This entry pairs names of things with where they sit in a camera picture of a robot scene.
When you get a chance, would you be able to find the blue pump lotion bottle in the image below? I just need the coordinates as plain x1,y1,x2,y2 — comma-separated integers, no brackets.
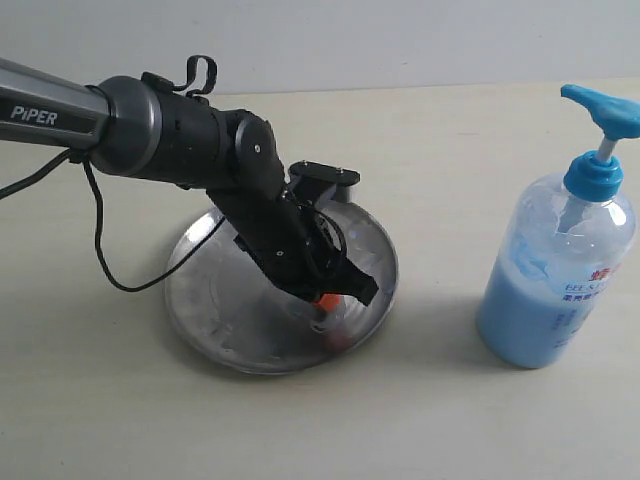
476,84,639,369

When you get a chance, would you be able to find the left grey black robot arm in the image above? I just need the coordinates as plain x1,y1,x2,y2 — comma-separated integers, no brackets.
1,55,379,309

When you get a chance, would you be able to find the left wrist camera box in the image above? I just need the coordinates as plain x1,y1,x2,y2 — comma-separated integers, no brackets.
288,161,361,206

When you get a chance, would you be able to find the round stainless steel plate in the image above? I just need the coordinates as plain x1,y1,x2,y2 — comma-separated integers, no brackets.
164,202,399,375

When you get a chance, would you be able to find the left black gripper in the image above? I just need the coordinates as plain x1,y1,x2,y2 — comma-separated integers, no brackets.
207,174,378,333

